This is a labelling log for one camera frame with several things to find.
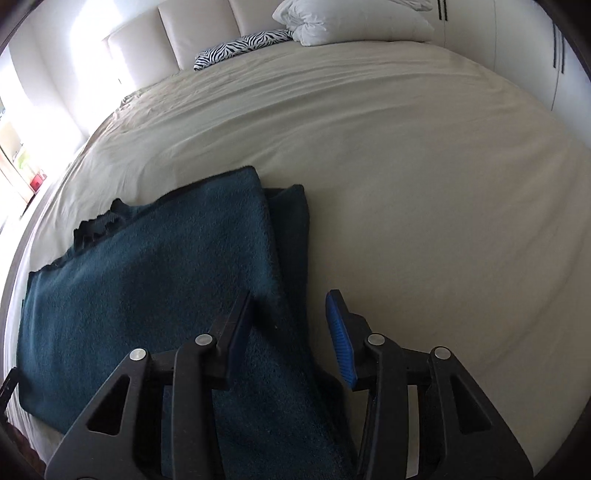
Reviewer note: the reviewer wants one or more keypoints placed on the dark teal knit sweater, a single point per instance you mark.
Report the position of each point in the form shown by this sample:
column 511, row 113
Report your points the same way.
column 138, row 277

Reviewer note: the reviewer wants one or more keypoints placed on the zebra print pillow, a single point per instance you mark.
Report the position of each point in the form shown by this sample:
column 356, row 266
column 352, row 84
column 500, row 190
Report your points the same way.
column 240, row 46

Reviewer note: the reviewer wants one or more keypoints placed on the bed with beige sheet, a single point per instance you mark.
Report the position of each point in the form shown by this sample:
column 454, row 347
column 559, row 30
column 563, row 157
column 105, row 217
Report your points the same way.
column 415, row 184

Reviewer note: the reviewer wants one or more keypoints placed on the white wardrobe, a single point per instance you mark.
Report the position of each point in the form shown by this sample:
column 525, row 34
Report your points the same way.
column 508, row 46

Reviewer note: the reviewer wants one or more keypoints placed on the white pillow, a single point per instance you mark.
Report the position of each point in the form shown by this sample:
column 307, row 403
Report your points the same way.
column 364, row 23

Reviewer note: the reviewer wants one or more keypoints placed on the beige padded headboard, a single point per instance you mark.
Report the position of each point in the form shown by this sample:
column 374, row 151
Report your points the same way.
column 198, row 23

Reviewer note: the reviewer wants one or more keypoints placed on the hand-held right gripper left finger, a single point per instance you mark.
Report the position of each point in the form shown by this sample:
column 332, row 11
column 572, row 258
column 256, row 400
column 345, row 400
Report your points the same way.
column 239, row 334

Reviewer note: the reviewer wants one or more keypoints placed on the green plastic stool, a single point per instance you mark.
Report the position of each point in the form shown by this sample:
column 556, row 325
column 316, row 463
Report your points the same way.
column 22, row 159

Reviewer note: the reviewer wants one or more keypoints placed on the red storage box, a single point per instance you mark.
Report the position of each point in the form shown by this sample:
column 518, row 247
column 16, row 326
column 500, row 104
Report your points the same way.
column 37, row 180

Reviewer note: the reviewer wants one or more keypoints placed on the white folded duvet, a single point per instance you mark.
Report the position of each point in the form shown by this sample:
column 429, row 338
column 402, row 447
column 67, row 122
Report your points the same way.
column 291, row 16

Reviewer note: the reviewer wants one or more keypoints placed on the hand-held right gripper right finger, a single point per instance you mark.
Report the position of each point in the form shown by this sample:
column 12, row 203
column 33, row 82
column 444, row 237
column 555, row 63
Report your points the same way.
column 339, row 337

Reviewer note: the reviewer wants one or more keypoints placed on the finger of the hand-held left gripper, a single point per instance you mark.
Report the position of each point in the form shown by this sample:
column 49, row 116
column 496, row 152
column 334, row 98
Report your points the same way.
column 7, row 392

